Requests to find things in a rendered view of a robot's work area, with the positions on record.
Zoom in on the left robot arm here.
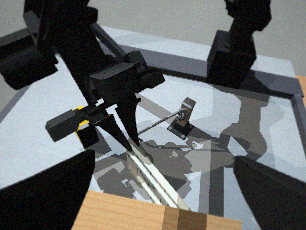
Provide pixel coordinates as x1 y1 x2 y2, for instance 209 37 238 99
0 0 272 103

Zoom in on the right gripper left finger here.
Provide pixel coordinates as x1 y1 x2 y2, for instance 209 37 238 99
0 149 95 230

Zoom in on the brown wooden cabinet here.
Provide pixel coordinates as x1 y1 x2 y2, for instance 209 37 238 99
72 138 242 230

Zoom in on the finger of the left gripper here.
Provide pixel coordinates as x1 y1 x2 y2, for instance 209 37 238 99
115 98 141 147
88 114 133 152

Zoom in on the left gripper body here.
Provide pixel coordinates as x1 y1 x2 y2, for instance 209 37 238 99
45 50 165 143

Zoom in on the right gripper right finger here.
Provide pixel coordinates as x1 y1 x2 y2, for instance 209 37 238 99
233 155 306 230

